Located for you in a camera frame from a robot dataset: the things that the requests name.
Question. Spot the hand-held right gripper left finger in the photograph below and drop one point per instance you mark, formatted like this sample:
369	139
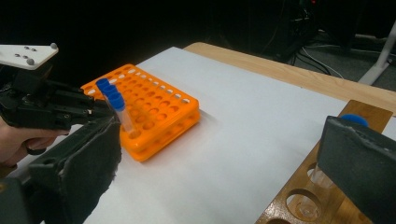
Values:
84	168

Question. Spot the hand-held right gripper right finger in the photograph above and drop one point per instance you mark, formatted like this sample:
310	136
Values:
361	161

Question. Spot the blue-capped test tube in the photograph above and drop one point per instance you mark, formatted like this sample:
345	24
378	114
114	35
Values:
109	90
102	83
116	101
355	119

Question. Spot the orange plastic test tube rack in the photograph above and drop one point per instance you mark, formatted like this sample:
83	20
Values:
162	124

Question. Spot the wooden test tube rack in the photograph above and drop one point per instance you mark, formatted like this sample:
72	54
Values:
274	214

